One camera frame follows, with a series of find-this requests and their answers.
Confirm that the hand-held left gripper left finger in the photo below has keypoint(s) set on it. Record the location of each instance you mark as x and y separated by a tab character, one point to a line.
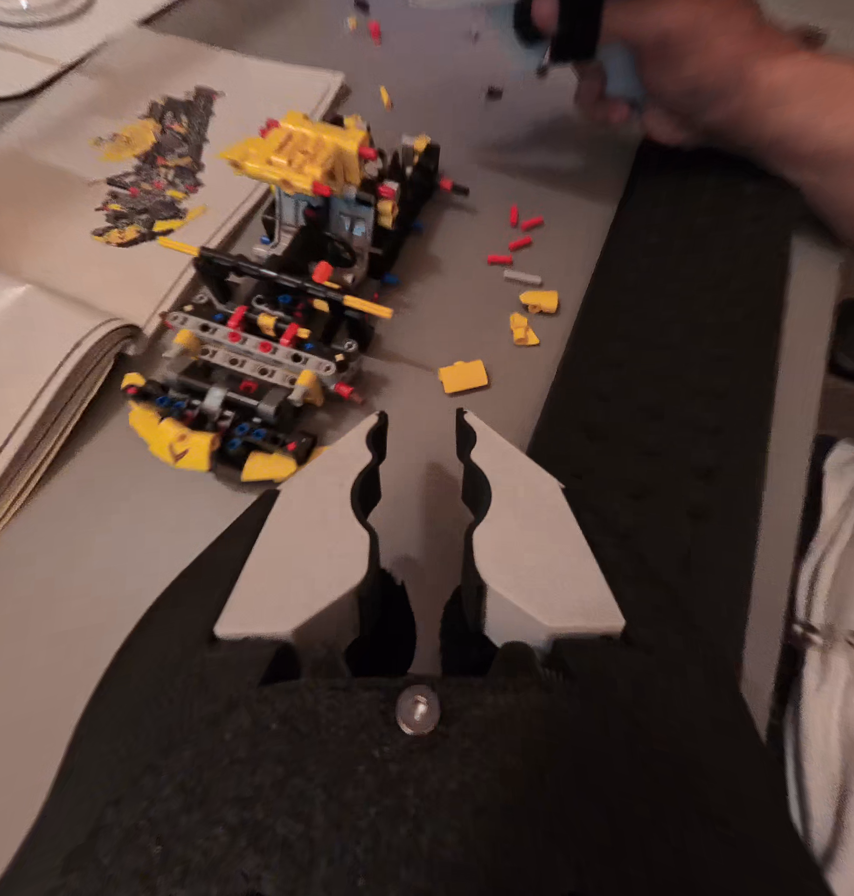
294	560

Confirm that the person's right forearm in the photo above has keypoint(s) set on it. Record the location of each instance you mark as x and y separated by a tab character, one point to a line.
832	140

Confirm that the lego car chassis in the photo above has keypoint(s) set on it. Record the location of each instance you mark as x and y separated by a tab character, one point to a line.
294	280

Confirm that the yellow lego pin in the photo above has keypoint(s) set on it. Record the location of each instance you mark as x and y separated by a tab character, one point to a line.
385	96

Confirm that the red lego piece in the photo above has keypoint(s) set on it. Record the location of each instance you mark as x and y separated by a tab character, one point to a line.
375	31

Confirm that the white document stand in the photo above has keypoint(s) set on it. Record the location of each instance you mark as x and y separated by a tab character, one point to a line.
49	42

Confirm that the yellow lego wedge piece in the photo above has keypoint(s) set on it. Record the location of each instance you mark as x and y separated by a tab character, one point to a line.
523	329

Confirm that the grey lego axle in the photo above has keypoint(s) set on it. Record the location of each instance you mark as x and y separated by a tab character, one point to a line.
522	277

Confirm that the person's right hand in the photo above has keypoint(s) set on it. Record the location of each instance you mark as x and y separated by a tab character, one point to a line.
692	63

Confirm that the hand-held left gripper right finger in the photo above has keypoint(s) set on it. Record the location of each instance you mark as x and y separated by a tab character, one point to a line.
546	560

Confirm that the small red lego pin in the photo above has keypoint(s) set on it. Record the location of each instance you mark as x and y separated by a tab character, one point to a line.
519	243

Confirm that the lego instruction booklet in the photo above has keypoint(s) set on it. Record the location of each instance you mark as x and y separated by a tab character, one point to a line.
49	210

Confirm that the yellow lego pin connector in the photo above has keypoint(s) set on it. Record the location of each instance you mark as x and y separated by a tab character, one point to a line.
539	301

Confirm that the black dotted floor mat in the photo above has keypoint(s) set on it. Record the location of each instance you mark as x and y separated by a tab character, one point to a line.
664	385

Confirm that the yellow lego block piece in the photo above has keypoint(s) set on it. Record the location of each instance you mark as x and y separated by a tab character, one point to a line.
463	376

